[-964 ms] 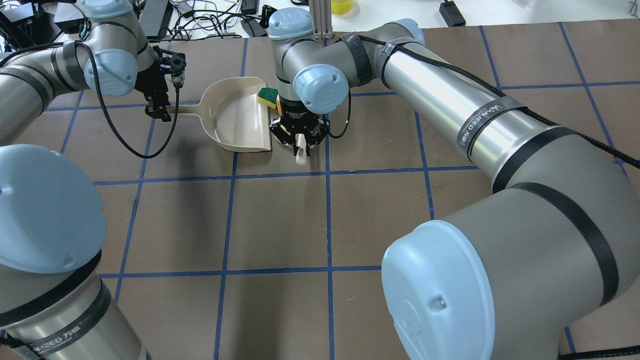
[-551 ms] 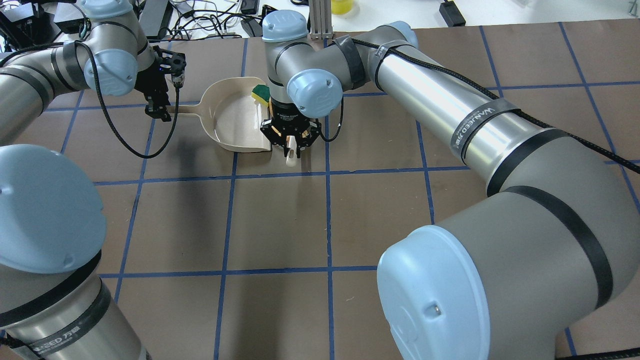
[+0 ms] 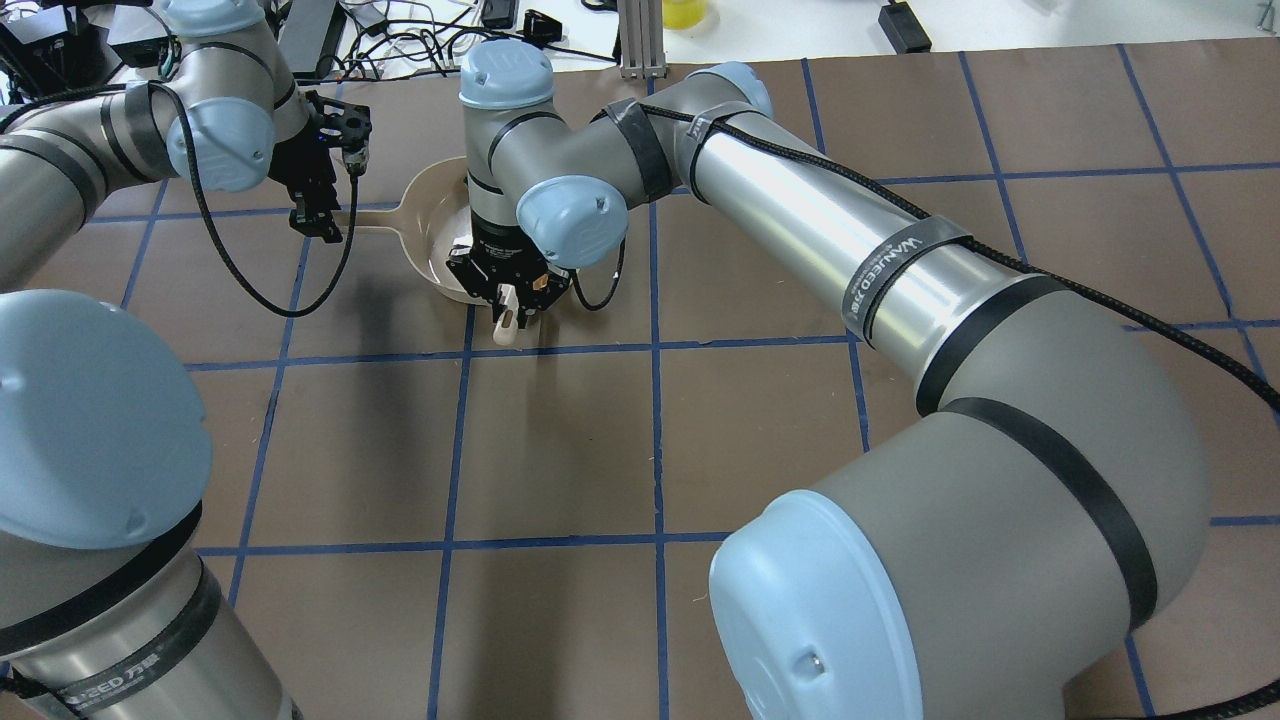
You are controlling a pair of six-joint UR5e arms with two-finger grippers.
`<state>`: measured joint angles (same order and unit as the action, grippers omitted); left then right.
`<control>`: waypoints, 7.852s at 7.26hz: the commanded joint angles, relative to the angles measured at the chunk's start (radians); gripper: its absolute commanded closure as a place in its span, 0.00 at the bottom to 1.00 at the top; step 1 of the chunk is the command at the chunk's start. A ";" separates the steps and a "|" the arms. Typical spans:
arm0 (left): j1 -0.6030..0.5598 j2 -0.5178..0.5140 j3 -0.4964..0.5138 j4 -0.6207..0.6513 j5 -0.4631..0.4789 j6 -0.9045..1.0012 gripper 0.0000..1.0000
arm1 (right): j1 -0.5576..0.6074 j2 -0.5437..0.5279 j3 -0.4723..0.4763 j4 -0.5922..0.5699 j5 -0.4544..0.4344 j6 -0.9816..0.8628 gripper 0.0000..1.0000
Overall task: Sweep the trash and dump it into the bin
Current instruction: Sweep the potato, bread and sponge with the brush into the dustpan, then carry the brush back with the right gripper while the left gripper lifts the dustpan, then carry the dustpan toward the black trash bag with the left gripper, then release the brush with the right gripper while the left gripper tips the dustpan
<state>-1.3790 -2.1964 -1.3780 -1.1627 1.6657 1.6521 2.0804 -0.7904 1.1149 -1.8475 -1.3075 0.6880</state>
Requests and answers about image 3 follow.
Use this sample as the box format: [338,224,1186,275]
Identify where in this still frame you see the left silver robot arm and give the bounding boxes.
[1,1,371,719]

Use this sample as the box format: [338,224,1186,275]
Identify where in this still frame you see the aluminium frame post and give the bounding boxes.
[617,0,668,79]

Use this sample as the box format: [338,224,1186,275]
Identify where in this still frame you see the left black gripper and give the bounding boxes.
[270,90,372,243]

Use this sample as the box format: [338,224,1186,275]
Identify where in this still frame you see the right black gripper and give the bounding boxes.
[445,236,570,331]

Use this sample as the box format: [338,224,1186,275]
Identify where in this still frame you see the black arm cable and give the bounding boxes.
[148,82,364,322]

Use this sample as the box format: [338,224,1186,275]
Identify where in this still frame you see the beige hand brush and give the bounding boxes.
[492,283,524,347]

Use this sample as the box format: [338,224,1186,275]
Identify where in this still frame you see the black power adapter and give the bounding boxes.
[877,1,932,55]

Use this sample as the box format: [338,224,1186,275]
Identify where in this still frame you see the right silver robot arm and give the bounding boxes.
[424,38,1277,719]

